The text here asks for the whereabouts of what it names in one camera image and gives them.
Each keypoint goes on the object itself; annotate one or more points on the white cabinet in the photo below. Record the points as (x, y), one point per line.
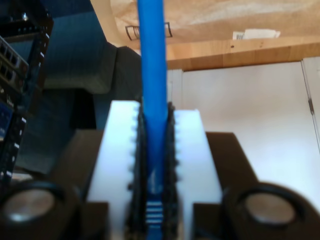
(250, 112)

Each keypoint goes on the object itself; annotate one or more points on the blue couch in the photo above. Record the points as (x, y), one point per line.
(75, 50)

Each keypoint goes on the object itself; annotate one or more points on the brown paper mailer envelope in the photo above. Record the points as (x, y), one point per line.
(225, 15)

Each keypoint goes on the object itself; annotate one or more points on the black rack frame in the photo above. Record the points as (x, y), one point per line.
(37, 62)

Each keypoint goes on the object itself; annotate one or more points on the blue network switch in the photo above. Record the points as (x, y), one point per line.
(10, 57)

